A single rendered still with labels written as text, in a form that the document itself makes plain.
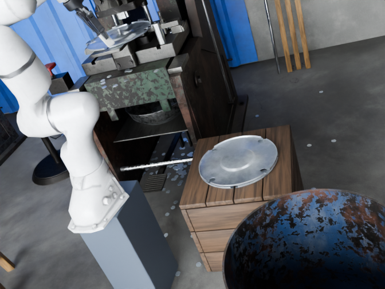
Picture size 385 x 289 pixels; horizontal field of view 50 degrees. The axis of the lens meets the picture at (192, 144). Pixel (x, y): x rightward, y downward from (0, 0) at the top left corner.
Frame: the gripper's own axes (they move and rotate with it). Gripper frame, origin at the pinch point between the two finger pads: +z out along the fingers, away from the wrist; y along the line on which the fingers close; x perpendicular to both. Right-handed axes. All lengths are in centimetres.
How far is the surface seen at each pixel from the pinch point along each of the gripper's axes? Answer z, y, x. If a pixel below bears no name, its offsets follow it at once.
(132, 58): 15.2, -3.5, 3.6
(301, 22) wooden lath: 92, -28, 109
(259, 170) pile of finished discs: 46, 64, -6
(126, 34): 6.5, -4.1, 8.8
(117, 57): 11.7, -8.0, 0.3
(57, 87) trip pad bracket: 7.7, -23.7, -25.4
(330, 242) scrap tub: 51, 98, -14
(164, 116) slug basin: 46.8, -4.0, -2.4
